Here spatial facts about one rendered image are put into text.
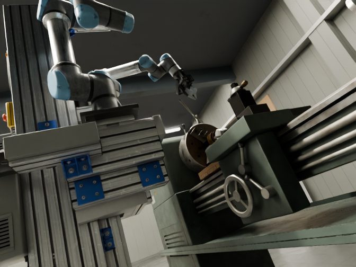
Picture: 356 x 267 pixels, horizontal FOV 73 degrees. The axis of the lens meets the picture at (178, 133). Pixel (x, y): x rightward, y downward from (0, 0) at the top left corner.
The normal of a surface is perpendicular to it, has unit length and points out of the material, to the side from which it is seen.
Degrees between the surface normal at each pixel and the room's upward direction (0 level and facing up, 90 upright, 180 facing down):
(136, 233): 90
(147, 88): 90
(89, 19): 175
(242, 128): 90
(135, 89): 90
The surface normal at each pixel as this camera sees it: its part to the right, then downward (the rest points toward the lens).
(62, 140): 0.24, -0.43
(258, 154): -0.89, 0.16
